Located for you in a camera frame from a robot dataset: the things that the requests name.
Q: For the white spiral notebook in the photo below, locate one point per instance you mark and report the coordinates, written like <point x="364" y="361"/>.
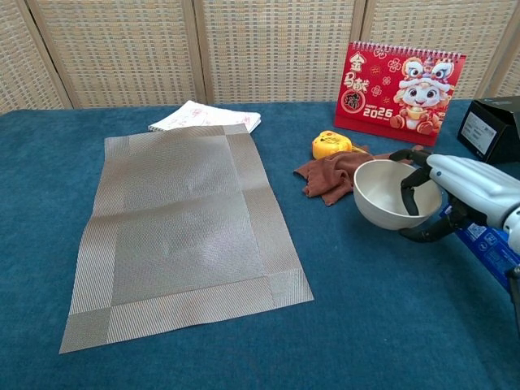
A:
<point x="203" y="115"/>

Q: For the blue felt table cover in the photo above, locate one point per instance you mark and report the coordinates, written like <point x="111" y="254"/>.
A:
<point x="365" y="304"/>

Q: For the yellow tape measure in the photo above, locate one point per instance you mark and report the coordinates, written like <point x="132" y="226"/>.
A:
<point x="329" y="144"/>

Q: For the white bowl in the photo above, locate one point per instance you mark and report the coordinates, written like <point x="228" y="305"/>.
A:
<point x="378" y="195"/>

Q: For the black cardboard box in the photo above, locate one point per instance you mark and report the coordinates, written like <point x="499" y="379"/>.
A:
<point x="499" y="138"/>

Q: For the blue and white carton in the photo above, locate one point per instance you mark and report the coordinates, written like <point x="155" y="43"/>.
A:
<point x="487" y="248"/>

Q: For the woven folding screen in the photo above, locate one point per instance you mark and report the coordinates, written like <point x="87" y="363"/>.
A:
<point x="122" y="48"/>

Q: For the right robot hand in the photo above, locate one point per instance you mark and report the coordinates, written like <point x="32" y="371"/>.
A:
<point x="475" y="183"/>

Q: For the grey woven placemat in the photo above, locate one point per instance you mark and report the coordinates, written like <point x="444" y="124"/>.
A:
<point x="183" y="227"/>

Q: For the brown cloth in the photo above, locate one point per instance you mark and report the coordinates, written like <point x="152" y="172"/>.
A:
<point x="329" y="174"/>

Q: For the red 2026 desk calendar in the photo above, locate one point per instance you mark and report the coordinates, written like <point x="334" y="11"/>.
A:
<point x="365" y="81"/>

